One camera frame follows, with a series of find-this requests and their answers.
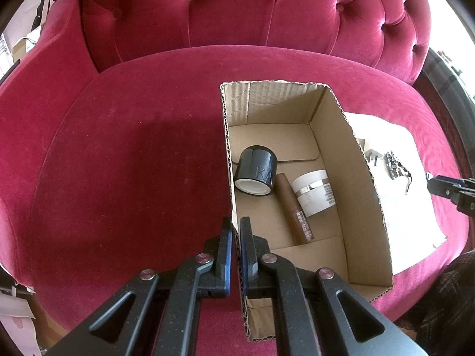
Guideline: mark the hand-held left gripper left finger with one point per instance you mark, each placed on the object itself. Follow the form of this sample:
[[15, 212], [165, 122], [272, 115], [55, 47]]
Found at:
[[228, 263]]

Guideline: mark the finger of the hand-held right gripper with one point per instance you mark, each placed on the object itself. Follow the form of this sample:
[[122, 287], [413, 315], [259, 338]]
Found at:
[[451, 189]]

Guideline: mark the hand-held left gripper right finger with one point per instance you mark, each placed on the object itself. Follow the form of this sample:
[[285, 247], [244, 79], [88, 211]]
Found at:
[[244, 267]]

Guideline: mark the metal key bunch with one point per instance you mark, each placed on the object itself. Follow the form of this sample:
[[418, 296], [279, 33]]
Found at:
[[395, 167]]

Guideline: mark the brown cosmetic tube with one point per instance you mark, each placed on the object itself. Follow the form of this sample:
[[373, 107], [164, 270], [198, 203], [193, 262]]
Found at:
[[291, 200]]

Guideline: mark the cardboard box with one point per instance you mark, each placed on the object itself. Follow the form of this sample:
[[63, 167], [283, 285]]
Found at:
[[326, 256]]

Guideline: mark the white wall charger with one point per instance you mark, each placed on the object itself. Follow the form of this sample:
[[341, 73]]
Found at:
[[371, 154]]

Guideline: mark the white cream jar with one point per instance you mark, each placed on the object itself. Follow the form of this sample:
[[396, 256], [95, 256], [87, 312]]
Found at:
[[315, 200]]

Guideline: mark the black glossy jar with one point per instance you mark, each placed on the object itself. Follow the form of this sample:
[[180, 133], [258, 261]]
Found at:
[[258, 167]]

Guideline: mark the white paper sheet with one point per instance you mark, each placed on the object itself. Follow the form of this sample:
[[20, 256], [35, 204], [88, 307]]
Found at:
[[404, 230]]

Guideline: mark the person's right leg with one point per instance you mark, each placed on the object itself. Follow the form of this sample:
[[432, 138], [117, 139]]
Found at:
[[445, 289]]

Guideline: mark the red velvet tufted sofa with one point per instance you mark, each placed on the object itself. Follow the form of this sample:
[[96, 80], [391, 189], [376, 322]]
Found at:
[[130, 155]]

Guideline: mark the white printed bag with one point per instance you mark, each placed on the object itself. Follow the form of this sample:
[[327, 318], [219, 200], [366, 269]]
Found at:
[[16, 326]]

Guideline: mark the black power strip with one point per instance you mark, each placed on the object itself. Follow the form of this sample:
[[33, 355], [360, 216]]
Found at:
[[10, 69]]

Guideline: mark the brown carton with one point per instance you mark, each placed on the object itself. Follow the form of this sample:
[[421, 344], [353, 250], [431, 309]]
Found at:
[[24, 52]]

